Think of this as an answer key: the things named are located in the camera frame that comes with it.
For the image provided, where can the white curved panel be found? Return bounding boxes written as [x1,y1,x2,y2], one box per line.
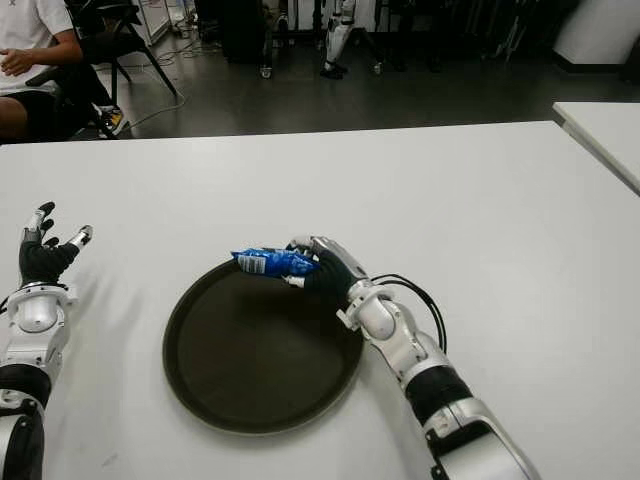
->
[552,0,640,65]

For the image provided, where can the black office chair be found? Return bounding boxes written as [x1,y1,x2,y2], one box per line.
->
[24,62,116,141]

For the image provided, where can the round dark brown tray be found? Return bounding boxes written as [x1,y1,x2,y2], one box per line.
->
[162,252,365,436]

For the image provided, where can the black folding chair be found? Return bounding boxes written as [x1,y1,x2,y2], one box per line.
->
[79,0,179,99]

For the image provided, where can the black cabinet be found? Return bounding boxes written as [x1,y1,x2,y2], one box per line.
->
[219,0,274,64]

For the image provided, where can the white display board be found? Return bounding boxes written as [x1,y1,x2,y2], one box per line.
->
[134,0,189,46]

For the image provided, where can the blue Oreo cookie pack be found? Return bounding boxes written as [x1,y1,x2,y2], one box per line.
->
[229,246,321,277]

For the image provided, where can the white side table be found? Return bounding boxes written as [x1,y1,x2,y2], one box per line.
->
[552,99,640,196]

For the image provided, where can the white humanoid robot legs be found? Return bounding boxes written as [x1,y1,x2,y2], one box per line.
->
[319,0,359,79]

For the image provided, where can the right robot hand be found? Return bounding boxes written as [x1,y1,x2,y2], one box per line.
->
[282,234,371,304]

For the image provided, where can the white floor cable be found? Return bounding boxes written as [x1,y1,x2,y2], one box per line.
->
[124,34,226,127]

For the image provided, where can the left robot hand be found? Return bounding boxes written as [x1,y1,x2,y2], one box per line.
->
[18,201,95,290]

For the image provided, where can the person in black trousers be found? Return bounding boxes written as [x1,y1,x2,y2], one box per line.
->
[62,59,130,137]

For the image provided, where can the black wheeled stand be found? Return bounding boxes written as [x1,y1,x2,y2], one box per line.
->
[257,0,386,79]

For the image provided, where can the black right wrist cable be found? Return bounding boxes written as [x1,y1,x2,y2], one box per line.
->
[367,273,446,351]

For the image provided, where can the seated person white shirt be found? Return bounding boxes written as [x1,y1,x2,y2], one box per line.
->
[0,0,84,144]

